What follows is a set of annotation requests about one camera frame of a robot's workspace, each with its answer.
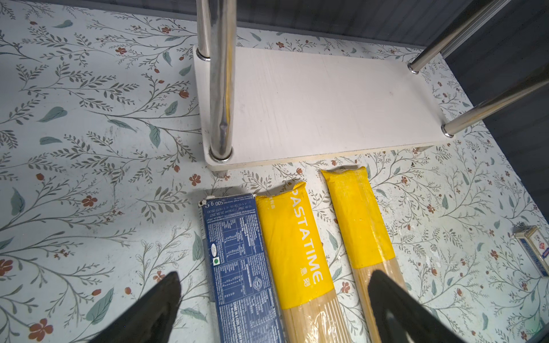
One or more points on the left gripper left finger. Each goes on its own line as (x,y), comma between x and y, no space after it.
(151,318)

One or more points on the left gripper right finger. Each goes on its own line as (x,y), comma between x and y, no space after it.
(399,318)

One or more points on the blue pasta box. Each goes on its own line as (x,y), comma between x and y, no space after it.
(243,292)

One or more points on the white two-tier shelf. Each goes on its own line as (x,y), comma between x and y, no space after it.
(260,106)

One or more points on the yellow spaghetti bag with barcode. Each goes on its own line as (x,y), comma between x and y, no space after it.
(367,242)

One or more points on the yellow Pastatime spaghetti bag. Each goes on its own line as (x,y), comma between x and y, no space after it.
(304,284)

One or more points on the small card box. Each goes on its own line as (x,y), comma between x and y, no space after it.
(535,246)

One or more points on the floral table mat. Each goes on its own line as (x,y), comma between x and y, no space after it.
(102,170)

